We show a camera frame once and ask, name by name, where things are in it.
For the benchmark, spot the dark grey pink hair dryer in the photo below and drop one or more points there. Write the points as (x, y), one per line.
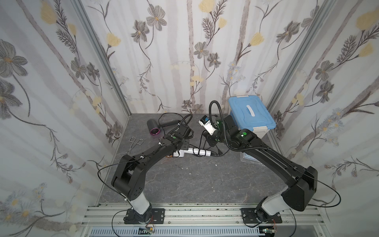
(154, 127)

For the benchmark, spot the blue lid storage box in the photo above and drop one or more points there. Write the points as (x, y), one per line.
(249, 112)

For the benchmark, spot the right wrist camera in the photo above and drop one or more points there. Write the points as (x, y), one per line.
(207, 125)

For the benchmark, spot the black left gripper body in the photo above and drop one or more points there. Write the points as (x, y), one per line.
(183, 130)

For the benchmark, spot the white hair dryer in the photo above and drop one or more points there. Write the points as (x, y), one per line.
(193, 151)

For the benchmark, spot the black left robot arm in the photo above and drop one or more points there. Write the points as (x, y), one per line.
(130, 175)

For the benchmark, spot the bag of blue face masks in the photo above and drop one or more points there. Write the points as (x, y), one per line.
(248, 159)

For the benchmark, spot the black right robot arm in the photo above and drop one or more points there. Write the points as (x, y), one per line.
(301, 182)

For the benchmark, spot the metal tongs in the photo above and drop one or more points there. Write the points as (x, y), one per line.
(133, 143)

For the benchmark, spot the aluminium mounting rail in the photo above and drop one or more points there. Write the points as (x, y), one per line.
(201, 220)

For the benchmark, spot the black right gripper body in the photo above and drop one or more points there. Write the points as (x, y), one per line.
(211, 139)

